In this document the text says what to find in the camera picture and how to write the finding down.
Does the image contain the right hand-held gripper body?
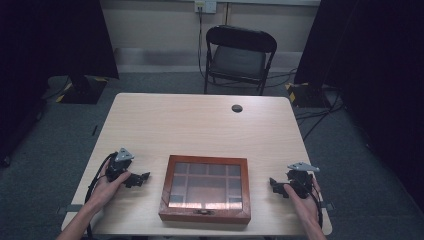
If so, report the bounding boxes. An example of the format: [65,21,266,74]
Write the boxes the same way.
[285,161,321,200]

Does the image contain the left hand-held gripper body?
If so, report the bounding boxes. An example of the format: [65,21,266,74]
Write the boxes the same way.
[105,147,135,183]

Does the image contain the wooden box with glass lid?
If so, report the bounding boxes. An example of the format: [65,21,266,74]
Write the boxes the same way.
[158,154,252,225]

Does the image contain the person's right hand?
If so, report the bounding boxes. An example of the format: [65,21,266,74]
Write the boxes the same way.
[283,177,323,225]

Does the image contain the person's left hand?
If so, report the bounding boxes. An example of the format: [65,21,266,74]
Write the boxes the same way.
[86,160,133,215]

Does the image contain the black stand base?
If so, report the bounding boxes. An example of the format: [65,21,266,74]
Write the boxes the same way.
[59,74,109,105]
[285,81,336,109]

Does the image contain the black folding chair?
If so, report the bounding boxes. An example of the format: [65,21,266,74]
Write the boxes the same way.
[203,24,279,97]

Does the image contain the black curtain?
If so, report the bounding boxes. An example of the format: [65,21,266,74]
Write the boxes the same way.
[0,0,120,161]
[293,0,424,214]

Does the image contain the right hand-held gripper cable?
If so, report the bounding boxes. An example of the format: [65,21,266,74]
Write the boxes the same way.
[308,178,325,231]

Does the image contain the black floor cables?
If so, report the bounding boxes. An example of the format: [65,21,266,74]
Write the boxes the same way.
[294,89,346,143]

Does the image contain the black cable from wall outlet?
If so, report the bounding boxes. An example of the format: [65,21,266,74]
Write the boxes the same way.
[197,5,214,83]

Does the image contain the white wall outlet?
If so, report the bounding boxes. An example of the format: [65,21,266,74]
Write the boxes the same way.
[194,0,218,15]

